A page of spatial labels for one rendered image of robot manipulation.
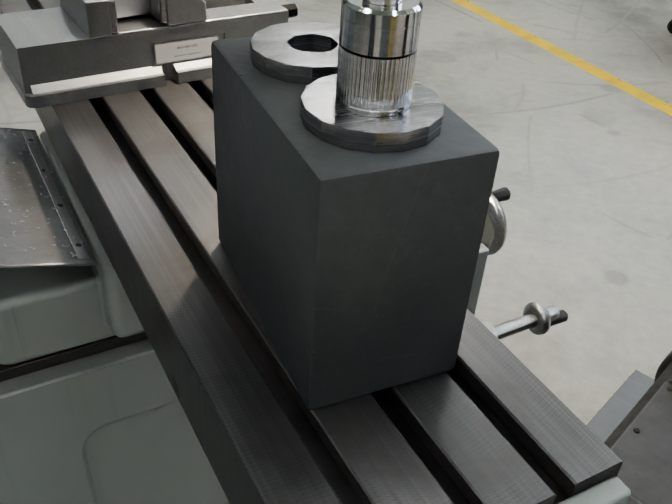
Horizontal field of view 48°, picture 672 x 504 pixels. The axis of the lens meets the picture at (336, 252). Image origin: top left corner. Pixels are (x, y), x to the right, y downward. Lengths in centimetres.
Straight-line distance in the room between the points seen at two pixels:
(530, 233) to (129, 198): 192
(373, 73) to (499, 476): 27
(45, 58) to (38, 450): 45
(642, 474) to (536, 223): 162
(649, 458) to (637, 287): 138
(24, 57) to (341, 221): 58
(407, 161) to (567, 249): 208
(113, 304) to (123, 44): 32
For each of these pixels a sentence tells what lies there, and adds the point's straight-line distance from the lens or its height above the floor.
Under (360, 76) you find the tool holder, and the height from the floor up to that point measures 118.
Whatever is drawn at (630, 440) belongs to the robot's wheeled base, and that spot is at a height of 59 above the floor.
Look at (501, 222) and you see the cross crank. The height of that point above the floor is 69.
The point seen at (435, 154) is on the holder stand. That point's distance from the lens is 45.
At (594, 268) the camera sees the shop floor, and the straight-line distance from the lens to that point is 245.
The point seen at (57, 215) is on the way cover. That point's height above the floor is 89.
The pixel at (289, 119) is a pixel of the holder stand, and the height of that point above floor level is 115.
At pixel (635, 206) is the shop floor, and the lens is 284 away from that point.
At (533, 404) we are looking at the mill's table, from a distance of 57.
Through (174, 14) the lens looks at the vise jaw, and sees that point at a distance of 97.
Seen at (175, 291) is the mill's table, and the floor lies 96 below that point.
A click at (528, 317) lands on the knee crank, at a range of 130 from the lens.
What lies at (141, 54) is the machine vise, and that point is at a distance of 98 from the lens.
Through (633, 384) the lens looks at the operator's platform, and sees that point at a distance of 148.
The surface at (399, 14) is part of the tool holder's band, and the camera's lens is 44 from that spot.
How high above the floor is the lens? 136
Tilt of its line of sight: 36 degrees down
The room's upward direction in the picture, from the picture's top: 4 degrees clockwise
